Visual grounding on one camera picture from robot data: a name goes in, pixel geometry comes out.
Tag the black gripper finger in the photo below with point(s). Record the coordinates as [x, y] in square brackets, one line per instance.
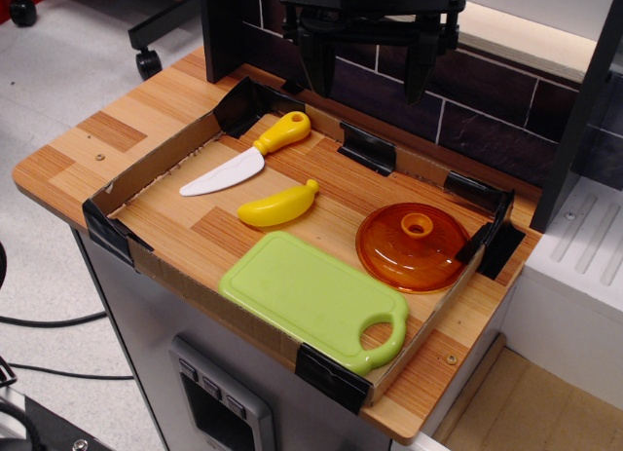
[318, 57]
[420, 62]

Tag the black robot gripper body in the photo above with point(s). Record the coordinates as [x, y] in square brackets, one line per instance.
[404, 23]

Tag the yellow handled white toy knife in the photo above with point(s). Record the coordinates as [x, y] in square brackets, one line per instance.
[290, 128]

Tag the green plastic cutting board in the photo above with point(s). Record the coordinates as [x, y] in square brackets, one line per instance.
[319, 300]

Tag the cardboard fence with black tape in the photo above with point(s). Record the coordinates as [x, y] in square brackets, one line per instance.
[189, 243]

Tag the yellow toy banana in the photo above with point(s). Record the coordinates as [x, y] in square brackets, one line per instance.
[281, 207]

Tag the orange transparent pot lid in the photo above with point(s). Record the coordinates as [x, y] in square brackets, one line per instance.
[413, 247]

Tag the black chair base with casters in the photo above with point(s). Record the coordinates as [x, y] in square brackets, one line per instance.
[23, 13]

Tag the white toy sink drainboard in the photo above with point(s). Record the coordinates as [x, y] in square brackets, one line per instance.
[566, 310]

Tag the grey toy oven cabinet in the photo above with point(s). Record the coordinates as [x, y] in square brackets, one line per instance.
[201, 381]

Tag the black equipment lower left corner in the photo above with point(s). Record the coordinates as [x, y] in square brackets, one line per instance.
[28, 425]

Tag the black vertical post left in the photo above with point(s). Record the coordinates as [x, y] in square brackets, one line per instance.
[223, 30]

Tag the black vertical post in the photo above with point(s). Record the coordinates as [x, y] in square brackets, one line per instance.
[591, 145]
[223, 30]

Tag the black vertical post right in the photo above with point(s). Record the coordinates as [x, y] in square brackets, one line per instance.
[591, 145]

